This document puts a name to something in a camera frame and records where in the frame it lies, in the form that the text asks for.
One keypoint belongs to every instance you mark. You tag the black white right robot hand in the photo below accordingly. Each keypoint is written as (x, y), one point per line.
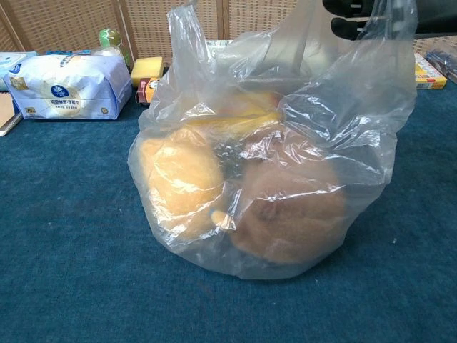
(344, 26)

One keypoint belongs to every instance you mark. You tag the clear plastic shopping bag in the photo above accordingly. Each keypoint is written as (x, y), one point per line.
(303, 107)

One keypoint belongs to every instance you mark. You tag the yellow rectangular box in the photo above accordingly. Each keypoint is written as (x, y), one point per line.
(430, 76)

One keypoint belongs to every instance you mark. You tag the long white printed pack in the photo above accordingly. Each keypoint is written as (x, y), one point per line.
(218, 44)

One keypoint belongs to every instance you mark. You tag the yellow snack package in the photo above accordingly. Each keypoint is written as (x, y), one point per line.
(242, 112)

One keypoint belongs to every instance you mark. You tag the brown plush toy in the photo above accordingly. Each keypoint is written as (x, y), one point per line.
(292, 214)

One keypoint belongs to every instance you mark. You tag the yellow sponge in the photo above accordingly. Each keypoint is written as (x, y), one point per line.
(146, 71)

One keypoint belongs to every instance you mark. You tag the brown panda cookie box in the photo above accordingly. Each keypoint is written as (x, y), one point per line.
(146, 91)

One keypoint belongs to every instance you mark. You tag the light orange plush toy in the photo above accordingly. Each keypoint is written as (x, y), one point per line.
(178, 175)

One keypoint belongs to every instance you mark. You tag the green round bottle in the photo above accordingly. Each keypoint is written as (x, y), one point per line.
(111, 38)

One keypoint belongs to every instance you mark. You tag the rattan folding screen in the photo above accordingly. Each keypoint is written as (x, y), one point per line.
(71, 21)

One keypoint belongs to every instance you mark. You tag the blue cookie package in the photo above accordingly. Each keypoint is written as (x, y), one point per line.
(68, 53)

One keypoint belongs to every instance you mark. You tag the white blue tissue pack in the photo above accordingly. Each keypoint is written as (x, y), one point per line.
(71, 85)

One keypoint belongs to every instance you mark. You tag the light blue wet wipes pack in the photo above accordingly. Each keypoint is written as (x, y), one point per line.
(12, 64)

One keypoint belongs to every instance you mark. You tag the teal table cloth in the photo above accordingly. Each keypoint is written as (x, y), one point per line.
(71, 232)

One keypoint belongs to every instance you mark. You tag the brown spiral notebook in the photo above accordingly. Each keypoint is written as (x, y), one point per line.
(6, 112)

